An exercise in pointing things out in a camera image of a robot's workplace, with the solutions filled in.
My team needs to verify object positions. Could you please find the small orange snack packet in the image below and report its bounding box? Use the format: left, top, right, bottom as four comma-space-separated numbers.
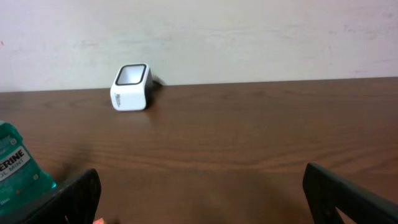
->
93, 218, 106, 224

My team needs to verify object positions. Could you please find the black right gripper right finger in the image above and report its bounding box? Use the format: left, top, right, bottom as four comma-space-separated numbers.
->
302, 162, 397, 224

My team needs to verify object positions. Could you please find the blue mouthwash bottle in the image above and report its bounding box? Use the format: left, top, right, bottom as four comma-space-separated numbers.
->
1, 121, 57, 215

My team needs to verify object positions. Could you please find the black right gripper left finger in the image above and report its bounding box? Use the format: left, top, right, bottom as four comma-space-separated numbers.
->
1, 169, 101, 224

